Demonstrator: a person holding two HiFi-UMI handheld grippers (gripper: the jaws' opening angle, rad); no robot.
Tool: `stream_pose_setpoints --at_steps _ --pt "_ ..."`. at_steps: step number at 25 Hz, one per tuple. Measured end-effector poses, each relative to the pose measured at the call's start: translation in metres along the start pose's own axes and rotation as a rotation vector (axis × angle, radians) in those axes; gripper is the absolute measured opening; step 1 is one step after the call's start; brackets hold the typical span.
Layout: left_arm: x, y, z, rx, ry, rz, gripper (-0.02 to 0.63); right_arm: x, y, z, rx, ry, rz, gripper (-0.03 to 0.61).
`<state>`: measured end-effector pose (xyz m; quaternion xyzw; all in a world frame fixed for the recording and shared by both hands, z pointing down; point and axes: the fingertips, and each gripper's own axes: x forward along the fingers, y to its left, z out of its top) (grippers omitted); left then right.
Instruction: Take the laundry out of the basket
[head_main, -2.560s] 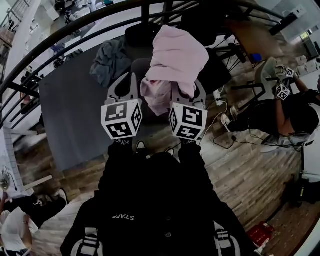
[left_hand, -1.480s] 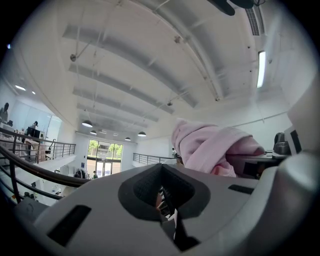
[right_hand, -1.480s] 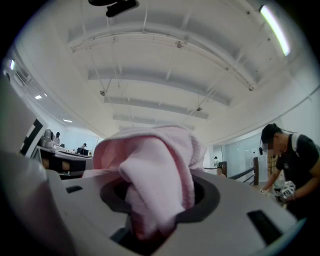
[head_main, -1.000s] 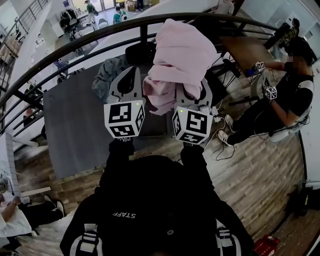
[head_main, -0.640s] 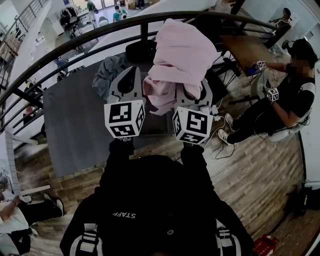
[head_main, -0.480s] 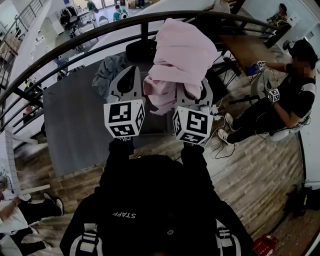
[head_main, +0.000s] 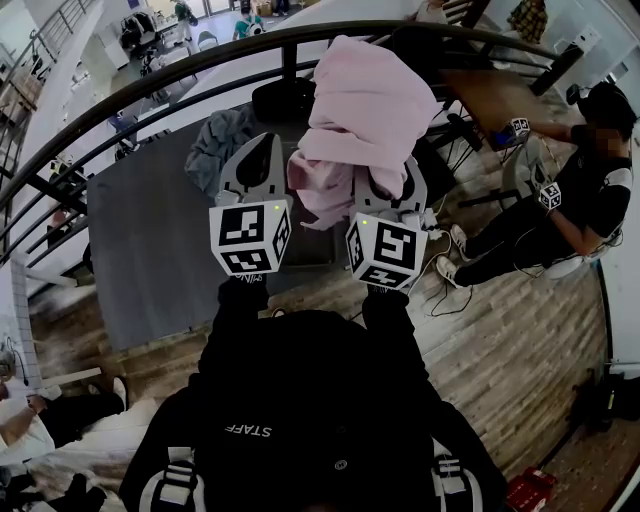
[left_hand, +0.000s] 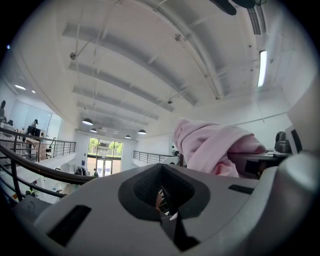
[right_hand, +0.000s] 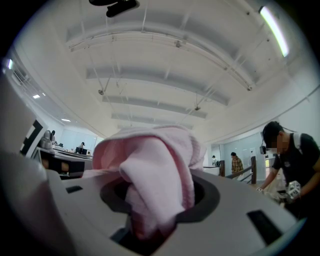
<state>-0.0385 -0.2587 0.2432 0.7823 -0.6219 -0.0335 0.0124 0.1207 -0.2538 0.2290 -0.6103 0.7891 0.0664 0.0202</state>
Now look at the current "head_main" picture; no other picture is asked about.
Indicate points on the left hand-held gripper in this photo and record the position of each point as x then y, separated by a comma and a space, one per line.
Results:
245, 232

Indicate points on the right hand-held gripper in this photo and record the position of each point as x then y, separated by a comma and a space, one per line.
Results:
392, 250

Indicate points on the grey-green clothes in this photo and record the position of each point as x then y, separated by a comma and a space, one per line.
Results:
215, 142

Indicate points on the grey plastic basket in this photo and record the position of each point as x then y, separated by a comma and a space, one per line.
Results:
285, 105

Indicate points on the pink clothes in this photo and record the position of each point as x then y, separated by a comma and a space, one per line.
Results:
365, 100

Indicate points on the person's left forearm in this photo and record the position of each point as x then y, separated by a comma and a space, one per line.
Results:
242, 300

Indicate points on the person's right forearm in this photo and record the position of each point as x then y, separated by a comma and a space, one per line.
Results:
387, 320

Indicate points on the dark red printed packet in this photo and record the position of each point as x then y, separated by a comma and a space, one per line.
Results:
530, 487

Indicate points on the black office chair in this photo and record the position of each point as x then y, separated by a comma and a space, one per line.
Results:
435, 165

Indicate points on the person's black jacket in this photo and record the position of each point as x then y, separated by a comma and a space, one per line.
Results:
310, 390

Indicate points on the white tiled table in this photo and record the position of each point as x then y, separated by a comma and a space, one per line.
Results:
20, 300

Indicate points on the black bag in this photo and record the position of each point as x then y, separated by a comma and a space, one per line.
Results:
607, 400

